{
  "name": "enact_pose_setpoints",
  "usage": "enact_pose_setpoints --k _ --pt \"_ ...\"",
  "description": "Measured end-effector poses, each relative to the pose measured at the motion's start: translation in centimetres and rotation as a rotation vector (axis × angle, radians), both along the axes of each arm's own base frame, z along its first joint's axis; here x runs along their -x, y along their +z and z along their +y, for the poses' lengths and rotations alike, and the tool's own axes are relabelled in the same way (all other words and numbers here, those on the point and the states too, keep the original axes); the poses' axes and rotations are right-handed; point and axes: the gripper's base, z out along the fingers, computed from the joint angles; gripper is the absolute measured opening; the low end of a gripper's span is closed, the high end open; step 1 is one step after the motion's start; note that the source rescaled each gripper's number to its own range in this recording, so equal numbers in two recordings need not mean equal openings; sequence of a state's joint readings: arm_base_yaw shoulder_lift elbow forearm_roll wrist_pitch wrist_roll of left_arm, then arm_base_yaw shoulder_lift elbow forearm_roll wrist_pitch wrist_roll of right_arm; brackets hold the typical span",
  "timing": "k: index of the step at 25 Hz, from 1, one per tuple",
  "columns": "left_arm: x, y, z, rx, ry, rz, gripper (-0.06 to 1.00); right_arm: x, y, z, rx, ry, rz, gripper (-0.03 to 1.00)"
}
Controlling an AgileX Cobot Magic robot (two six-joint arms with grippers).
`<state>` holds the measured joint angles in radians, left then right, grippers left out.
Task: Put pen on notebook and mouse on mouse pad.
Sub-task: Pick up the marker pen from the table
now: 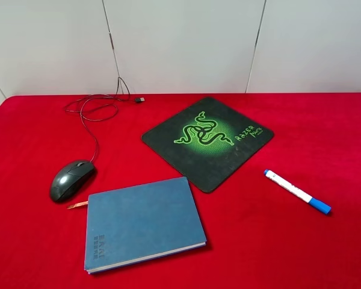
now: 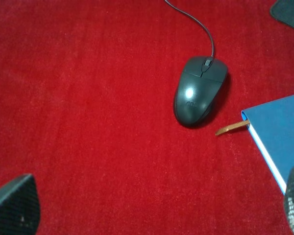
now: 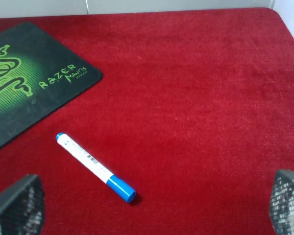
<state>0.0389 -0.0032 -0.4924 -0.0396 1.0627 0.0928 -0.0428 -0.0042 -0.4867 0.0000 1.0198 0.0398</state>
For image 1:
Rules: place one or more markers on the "black computer mouse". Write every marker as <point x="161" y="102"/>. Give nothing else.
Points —
<point x="69" y="180"/>

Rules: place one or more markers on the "white blue marker pen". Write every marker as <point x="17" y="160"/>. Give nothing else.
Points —
<point x="317" y="204"/>

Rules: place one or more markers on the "blue hardcover notebook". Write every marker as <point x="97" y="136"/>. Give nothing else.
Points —
<point x="139" y="223"/>

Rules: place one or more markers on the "black green Razer mousepad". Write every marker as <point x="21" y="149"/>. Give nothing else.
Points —
<point x="207" y="142"/>

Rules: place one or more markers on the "orange ribbon bookmark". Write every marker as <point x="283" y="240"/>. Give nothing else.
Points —
<point x="77" y="205"/>

